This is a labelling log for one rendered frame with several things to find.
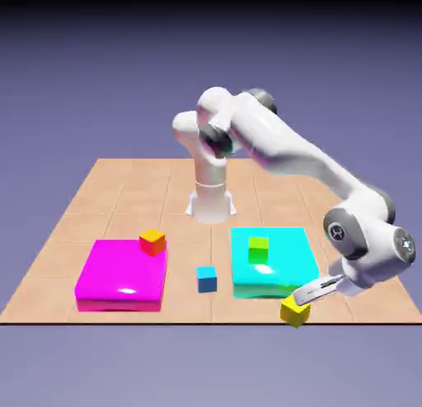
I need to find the small green cube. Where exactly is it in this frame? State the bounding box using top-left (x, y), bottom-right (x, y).
top-left (247, 236), bottom-right (270, 265)

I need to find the large magenta box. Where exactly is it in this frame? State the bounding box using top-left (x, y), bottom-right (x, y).
top-left (74, 239), bottom-right (169, 313)

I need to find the small orange cube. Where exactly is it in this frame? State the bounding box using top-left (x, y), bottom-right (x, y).
top-left (138, 228), bottom-right (166, 257)

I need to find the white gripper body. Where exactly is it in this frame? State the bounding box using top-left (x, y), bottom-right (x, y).
top-left (292, 274), bottom-right (346, 306)

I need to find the small blue cube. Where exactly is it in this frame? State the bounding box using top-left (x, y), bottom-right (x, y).
top-left (196, 265), bottom-right (218, 294)

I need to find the large cyan box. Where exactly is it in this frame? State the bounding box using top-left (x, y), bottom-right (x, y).
top-left (230, 227), bottom-right (321, 300)

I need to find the small yellow cube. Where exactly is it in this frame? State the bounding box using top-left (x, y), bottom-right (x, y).
top-left (279, 293), bottom-right (312, 329)

